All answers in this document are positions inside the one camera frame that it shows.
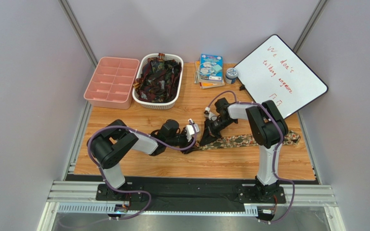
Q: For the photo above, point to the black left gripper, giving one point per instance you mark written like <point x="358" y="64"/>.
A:
<point x="184" y="139"/>

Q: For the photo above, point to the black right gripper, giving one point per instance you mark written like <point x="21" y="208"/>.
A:
<point x="211" y="126"/>

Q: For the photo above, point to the patterned paisley necktie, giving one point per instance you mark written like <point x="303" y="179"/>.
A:
<point x="292" y="138"/>

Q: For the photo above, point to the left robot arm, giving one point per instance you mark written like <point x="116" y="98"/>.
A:
<point x="109" y="145"/>

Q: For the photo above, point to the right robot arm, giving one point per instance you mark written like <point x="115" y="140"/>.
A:
<point x="268" y="128"/>

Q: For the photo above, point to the pile of dark ties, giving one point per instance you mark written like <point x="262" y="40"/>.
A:
<point x="159" y="80"/>

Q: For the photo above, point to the white perforated basket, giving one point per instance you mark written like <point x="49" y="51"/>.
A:
<point x="159" y="106"/>

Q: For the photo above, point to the blue packaged book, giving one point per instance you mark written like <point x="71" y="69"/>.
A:
<point x="210" y="68"/>

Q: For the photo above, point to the white dry-erase board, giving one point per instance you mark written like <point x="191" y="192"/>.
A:
<point x="273" y="71"/>

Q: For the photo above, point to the pink divided tray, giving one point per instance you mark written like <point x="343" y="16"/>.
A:
<point x="111" y="83"/>

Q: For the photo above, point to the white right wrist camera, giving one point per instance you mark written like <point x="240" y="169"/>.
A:
<point x="208" y="114"/>

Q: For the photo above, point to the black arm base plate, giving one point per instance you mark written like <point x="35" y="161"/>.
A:
<point x="186" y="194"/>

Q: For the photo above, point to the aluminium rail frame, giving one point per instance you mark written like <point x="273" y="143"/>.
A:
<point x="85" y="203"/>

